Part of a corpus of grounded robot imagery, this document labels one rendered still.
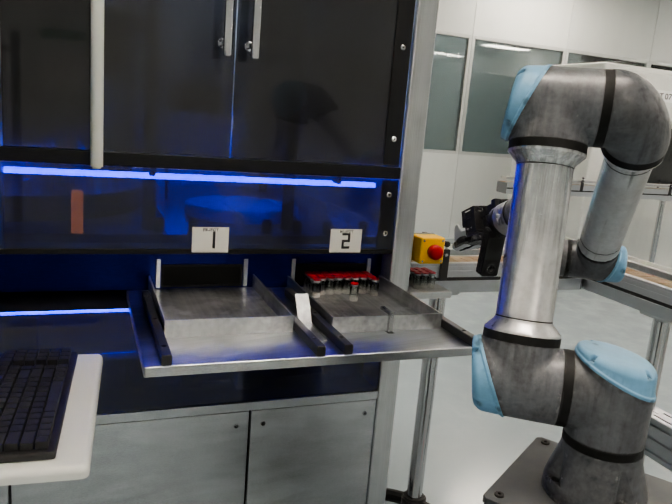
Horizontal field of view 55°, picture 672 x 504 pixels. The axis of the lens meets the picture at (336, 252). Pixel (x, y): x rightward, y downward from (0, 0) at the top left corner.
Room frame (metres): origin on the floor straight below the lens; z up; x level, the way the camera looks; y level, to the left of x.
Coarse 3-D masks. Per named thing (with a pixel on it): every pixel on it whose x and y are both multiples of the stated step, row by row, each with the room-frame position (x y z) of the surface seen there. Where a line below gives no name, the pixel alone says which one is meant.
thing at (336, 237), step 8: (336, 232) 1.59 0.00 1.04; (344, 232) 1.60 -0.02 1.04; (352, 232) 1.60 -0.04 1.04; (360, 232) 1.61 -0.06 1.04; (336, 240) 1.59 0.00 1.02; (352, 240) 1.60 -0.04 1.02; (360, 240) 1.61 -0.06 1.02; (336, 248) 1.59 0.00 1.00; (352, 248) 1.61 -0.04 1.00; (360, 248) 1.61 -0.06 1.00
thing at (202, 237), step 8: (192, 232) 1.46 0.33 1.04; (200, 232) 1.46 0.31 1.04; (208, 232) 1.47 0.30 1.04; (216, 232) 1.48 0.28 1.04; (224, 232) 1.48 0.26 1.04; (192, 240) 1.46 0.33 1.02; (200, 240) 1.46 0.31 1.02; (208, 240) 1.47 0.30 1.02; (216, 240) 1.48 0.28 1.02; (224, 240) 1.48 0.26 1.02; (192, 248) 1.46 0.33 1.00; (200, 248) 1.46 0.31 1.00; (208, 248) 1.47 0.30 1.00; (216, 248) 1.48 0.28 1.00; (224, 248) 1.48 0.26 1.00
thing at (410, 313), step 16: (384, 288) 1.66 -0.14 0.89; (400, 288) 1.57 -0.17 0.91; (320, 304) 1.38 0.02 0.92; (336, 304) 1.50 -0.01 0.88; (352, 304) 1.51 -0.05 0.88; (368, 304) 1.52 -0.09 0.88; (384, 304) 1.53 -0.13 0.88; (400, 304) 1.54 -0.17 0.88; (416, 304) 1.49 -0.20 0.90; (336, 320) 1.29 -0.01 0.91; (352, 320) 1.31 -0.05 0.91; (368, 320) 1.32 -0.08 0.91; (384, 320) 1.33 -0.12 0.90; (400, 320) 1.35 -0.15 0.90; (416, 320) 1.36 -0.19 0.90; (432, 320) 1.38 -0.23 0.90
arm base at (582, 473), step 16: (560, 448) 0.91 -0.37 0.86; (576, 448) 0.88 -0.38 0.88; (592, 448) 0.86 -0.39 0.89; (560, 464) 0.90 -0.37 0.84; (576, 464) 0.87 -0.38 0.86; (592, 464) 0.86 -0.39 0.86; (608, 464) 0.85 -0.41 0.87; (624, 464) 0.85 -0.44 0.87; (640, 464) 0.87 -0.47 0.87; (544, 480) 0.91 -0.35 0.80; (560, 480) 0.88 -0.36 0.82; (576, 480) 0.86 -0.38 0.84; (592, 480) 0.85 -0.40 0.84; (608, 480) 0.84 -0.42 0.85; (624, 480) 0.85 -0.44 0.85; (640, 480) 0.86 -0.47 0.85; (560, 496) 0.87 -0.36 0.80; (576, 496) 0.85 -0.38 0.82; (592, 496) 0.84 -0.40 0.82; (608, 496) 0.84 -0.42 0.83; (624, 496) 0.85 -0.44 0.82; (640, 496) 0.85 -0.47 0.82
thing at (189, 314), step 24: (168, 288) 1.51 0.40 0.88; (192, 288) 1.53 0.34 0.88; (216, 288) 1.55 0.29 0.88; (240, 288) 1.57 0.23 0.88; (264, 288) 1.48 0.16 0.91; (168, 312) 1.33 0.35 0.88; (192, 312) 1.35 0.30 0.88; (216, 312) 1.36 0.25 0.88; (240, 312) 1.37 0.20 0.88; (264, 312) 1.39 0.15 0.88; (288, 312) 1.30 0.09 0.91; (168, 336) 1.19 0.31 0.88; (192, 336) 1.20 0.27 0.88
